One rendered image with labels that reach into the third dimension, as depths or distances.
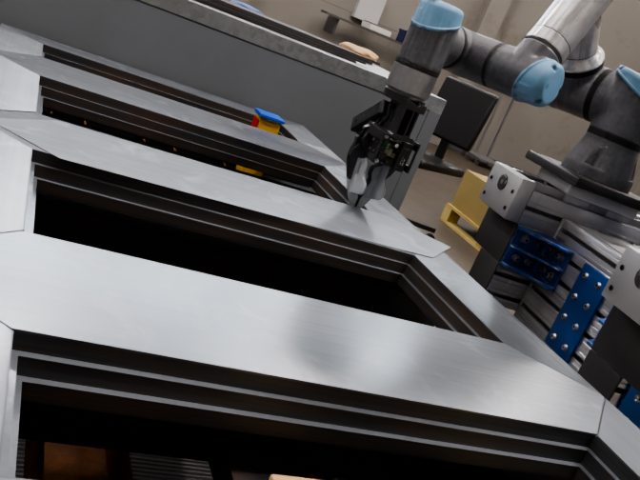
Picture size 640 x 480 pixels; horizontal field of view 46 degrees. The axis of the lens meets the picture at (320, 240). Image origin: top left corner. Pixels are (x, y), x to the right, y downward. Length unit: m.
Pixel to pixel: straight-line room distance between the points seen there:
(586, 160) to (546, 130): 10.98
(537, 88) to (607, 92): 0.46
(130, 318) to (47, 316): 0.07
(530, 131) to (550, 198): 10.92
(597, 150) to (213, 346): 1.17
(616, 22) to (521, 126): 2.10
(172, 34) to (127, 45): 0.11
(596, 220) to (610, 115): 0.22
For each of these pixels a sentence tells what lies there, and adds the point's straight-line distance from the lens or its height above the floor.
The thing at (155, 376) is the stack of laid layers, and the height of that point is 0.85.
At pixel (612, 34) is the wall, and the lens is 12.86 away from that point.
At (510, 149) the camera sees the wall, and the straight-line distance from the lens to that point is 12.43.
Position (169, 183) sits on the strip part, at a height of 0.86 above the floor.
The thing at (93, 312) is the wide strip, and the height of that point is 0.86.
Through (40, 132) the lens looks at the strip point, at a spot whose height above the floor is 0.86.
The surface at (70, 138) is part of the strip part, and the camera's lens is 1.08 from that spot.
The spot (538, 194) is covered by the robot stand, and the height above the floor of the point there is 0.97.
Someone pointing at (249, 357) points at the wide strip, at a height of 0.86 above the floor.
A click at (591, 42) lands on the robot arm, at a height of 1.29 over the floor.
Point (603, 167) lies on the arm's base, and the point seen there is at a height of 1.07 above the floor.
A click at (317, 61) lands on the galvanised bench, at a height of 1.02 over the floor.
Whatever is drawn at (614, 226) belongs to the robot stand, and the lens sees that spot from 1.70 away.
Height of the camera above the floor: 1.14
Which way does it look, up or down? 16 degrees down
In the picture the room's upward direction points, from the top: 23 degrees clockwise
